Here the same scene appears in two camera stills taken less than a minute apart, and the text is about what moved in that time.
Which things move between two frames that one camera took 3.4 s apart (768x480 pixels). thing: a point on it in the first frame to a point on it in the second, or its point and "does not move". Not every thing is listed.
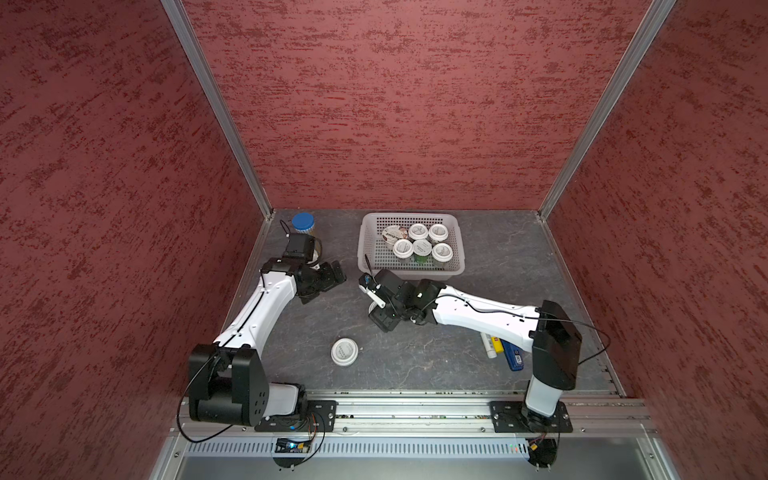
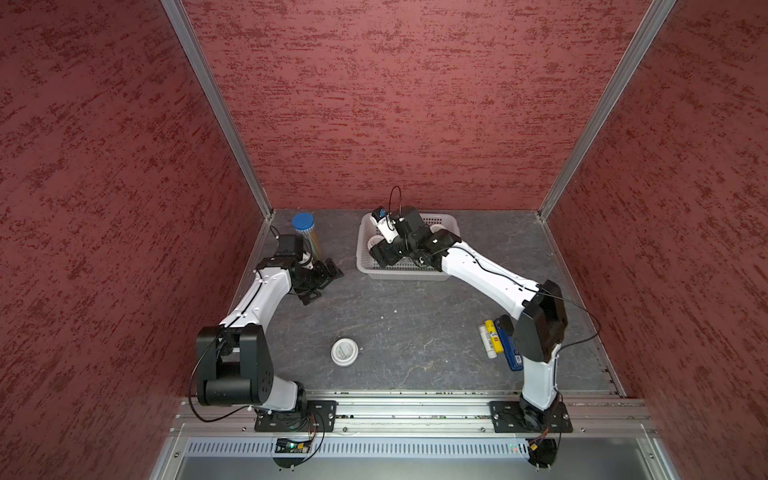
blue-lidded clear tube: (303, 222) does not move
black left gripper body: (321, 279) does not move
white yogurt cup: (344, 351) does not move
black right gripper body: (390, 314) to (401, 247)
